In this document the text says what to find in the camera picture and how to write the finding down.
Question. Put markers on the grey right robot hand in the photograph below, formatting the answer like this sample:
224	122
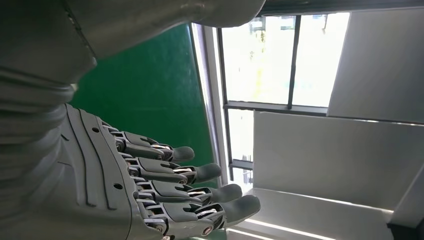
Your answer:
99	198

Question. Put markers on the green conveyor belt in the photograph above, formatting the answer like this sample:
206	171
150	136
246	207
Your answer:
149	99

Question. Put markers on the dark window frame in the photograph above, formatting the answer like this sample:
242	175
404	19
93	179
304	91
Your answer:
294	66

